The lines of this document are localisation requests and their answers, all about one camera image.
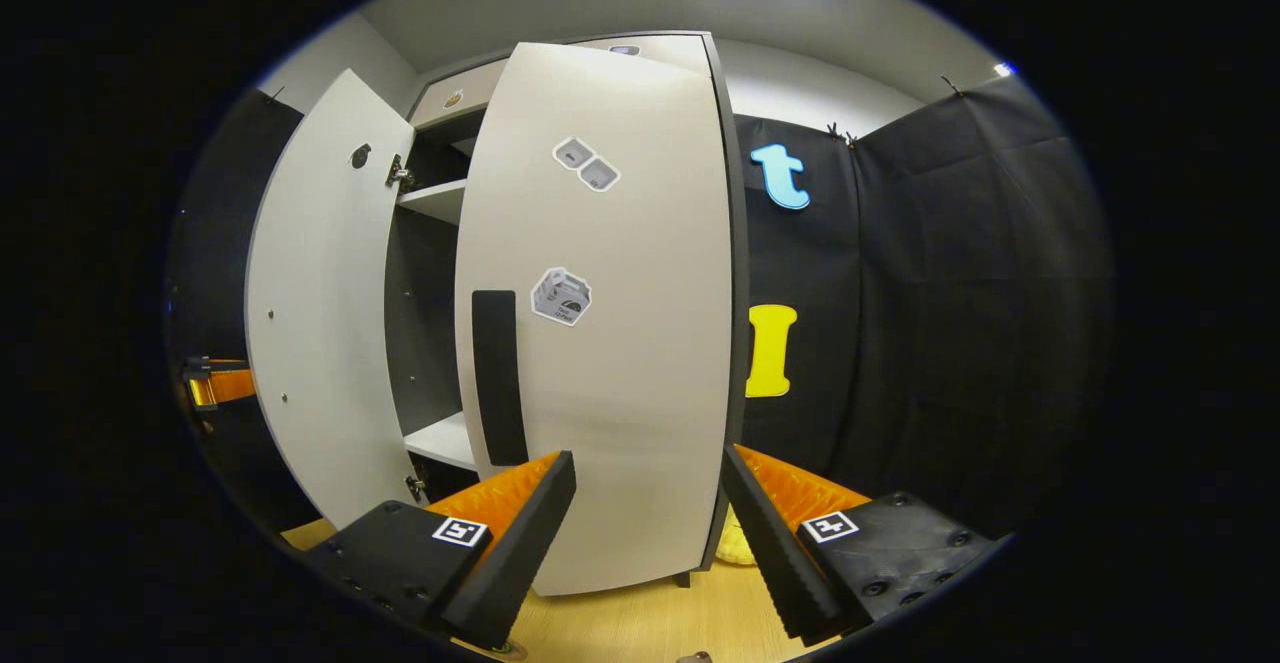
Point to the white cabinet door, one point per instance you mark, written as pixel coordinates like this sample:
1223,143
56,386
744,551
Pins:
640,393
320,323

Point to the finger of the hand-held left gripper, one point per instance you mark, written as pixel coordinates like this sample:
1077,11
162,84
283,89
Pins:
228,385

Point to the metal door hinge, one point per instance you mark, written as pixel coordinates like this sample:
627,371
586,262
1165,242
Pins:
415,487
400,176

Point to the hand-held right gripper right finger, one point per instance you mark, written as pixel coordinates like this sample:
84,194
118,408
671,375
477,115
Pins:
770,543

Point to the black backdrop cloth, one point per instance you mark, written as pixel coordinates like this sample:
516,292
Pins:
950,323
215,263

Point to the white and grey cabinet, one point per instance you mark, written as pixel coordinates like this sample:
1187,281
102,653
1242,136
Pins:
425,323

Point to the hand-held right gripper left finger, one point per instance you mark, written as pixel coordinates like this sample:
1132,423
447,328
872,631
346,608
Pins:
530,543

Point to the white cabinet shelf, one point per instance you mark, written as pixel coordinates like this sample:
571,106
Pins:
435,201
445,440

